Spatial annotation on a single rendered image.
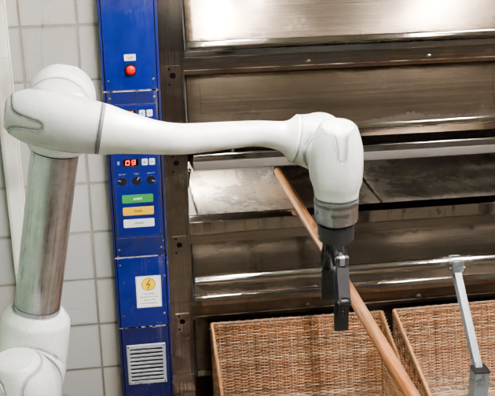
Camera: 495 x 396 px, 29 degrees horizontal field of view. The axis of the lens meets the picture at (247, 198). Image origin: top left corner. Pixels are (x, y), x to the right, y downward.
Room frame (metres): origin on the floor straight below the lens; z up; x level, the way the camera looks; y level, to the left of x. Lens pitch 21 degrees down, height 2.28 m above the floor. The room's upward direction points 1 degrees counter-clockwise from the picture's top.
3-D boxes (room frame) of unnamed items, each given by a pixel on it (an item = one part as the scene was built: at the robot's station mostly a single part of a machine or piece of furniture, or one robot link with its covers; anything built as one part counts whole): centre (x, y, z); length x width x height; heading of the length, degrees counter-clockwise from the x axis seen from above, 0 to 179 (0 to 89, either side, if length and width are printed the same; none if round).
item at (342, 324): (1.76, -0.19, 1.34); 0.03 x 0.01 x 0.07; 97
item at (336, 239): (1.82, -0.18, 1.48); 0.08 x 0.07 x 0.09; 7
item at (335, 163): (1.83, -0.18, 1.66); 0.13 x 0.11 x 0.16; 5
